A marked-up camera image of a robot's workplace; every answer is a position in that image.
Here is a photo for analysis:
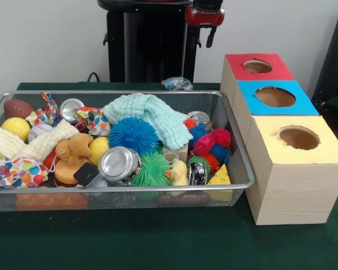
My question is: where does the wooden box with three holes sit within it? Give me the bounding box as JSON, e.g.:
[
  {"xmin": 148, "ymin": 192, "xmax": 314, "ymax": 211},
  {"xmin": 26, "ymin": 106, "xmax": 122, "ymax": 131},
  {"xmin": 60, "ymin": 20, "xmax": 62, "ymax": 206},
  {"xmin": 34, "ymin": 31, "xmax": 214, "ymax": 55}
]
[{"xmin": 219, "ymin": 52, "xmax": 338, "ymax": 226}]

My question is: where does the silver wire mesh bin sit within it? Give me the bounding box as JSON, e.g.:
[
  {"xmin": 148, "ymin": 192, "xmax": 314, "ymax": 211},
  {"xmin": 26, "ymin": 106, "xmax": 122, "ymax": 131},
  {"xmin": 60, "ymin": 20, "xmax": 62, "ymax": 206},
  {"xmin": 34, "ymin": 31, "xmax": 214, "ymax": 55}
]
[{"xmin": 0, "ymin": 89, "xmax": 255, "ymax": 212}]

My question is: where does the clear plastic bottle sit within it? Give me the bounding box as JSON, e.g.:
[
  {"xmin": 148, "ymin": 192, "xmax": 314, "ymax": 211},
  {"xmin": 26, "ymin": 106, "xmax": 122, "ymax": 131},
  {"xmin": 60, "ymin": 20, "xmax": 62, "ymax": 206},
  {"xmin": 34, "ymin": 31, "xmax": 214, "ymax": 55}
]
[{"xmin": 161, "ymin": 76, "xmax": 194, "ymax": 91}]

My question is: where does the cream waffle cloth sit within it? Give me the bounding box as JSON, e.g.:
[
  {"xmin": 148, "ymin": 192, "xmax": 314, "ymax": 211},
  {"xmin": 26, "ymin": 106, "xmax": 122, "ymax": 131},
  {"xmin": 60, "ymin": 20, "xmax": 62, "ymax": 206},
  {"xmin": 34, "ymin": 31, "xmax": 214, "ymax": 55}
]
[{"xmin": 0, "ymin": 119, "xmax": 79, "ymax": 163}]

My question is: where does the green spiky rubber ball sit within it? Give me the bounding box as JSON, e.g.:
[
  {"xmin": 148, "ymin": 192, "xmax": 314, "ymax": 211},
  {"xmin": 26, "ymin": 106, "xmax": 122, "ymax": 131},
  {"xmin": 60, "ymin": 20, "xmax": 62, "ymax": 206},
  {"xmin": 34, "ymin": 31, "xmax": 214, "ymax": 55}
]
[{"xmin": 130, "ymin": 151, "xmax": 172, "ymax": 187}]

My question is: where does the mint green waffle cloth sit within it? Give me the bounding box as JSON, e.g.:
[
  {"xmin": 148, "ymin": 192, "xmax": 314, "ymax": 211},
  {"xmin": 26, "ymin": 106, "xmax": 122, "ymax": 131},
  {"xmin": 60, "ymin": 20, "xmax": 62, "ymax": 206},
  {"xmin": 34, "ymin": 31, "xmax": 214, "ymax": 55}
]
[{"xmin": 103, "ymin": 93, "xmax": 194, "ymax": 151}]

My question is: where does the silver drink can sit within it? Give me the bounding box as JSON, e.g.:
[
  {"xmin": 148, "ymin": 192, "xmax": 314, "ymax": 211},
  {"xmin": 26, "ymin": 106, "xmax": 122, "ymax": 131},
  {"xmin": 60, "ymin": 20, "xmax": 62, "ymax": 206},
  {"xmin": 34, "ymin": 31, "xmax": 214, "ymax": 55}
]
[{"xmin": 97, "ymin": 146, "xmax": 142, "ymax": 182}]

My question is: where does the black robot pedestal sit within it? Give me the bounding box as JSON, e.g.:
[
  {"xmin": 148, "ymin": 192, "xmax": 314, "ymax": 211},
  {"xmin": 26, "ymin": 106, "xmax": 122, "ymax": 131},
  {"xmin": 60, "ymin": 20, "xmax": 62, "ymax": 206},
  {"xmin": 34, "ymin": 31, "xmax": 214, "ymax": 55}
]
[{"xmin": 97, "ymin": 0, "xmax": 202, "ymax": 83}]

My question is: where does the dark green table cloth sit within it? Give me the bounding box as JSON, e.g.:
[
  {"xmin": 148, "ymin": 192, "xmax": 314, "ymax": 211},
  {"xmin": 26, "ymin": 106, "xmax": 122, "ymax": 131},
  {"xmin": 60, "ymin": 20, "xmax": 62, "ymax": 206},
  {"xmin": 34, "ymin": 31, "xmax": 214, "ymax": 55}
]
[{"xmin": 0, "ymin": 81, "xmax": 338, "ymax": 270}]

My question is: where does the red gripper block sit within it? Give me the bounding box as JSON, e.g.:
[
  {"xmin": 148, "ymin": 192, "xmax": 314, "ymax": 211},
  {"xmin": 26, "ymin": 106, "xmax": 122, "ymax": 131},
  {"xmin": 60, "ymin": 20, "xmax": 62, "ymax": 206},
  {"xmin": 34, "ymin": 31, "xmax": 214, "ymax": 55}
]
[{"xmin": 185, "ymin": 4, "xmax": 225, "ymax": 48}]

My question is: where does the yellow cheese wedge toy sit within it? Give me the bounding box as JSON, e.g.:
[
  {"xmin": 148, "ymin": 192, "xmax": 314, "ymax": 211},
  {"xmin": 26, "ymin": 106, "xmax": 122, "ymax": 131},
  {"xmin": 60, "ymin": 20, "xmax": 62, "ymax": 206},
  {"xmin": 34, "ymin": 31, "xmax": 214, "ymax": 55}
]
[{"xmin": 207, "ymin": 164, "xmax": 232, "ymax": 203}]

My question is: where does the white toy baseball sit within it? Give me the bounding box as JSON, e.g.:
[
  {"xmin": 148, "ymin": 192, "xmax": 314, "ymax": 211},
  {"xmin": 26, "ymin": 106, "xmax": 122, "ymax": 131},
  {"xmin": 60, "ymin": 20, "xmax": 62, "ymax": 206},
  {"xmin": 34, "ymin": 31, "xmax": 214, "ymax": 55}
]
[{"xmin": 27, "ymin": 123, "xmax": 54, "ymax": 143}]

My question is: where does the yellow tennis ball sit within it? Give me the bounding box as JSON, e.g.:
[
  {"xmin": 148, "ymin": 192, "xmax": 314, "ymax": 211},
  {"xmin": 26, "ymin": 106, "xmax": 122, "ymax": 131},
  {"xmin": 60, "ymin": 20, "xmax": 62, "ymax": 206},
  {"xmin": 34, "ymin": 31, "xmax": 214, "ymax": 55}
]
[{"xmin": 1, "ymin": 116, "xmax": 31, "ymax": 142}]

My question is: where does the blue spiky rubber ball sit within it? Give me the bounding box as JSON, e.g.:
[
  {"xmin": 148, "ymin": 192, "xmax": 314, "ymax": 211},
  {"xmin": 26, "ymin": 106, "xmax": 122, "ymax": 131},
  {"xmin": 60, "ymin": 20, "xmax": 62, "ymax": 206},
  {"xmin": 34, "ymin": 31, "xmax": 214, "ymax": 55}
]
[{"xmin": 107, "ymin": 116, "xmax": 161, "ymax": 156}]

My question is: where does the brown plush toy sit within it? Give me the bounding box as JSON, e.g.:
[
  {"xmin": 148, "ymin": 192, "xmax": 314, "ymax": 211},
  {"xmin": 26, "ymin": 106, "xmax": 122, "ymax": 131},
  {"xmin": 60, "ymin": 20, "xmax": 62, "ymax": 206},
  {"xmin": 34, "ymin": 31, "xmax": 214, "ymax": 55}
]
[{"xmin": 55, "ymin": 133, "xmax": 94, "ymax": 167}]

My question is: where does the brown toy football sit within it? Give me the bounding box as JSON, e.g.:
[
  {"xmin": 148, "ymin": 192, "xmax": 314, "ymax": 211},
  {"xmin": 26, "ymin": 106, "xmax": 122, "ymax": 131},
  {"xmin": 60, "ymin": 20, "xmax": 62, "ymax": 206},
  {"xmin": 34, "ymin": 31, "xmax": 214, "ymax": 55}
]
[{"xmin": 3, "ymin": 98, "xmax": 35, "ymax": 119}]

